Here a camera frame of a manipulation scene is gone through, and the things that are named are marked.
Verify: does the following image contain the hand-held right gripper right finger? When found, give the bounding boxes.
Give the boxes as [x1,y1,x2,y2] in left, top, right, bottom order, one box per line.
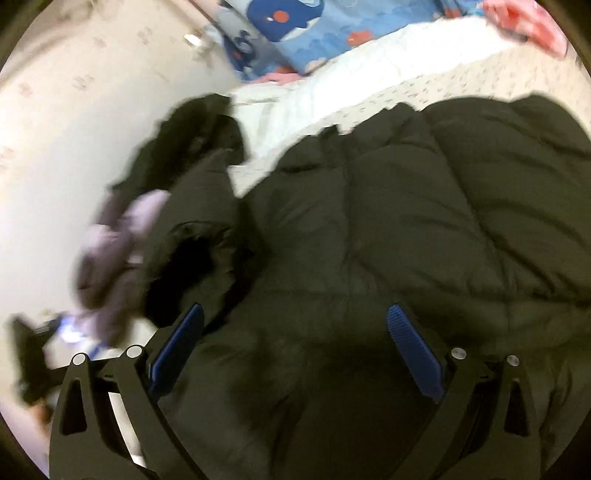
[387,303,542,480]

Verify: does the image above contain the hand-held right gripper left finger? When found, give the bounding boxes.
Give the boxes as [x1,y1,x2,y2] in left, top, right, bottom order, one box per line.
[48,303,206,480]

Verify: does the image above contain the dark puffer jacket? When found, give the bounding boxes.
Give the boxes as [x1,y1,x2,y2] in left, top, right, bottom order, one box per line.
[108,92,591,480]

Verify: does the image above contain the lavender fleece cloth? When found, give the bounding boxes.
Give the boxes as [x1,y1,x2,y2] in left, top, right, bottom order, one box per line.
[75,190,172,348]

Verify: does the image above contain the blue whale printed blanket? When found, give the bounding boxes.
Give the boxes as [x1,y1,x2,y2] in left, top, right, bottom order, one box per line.
[205,0,485,83]

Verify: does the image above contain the pink cloth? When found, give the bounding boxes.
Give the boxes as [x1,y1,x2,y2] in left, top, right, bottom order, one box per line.
[480,0,572,57]

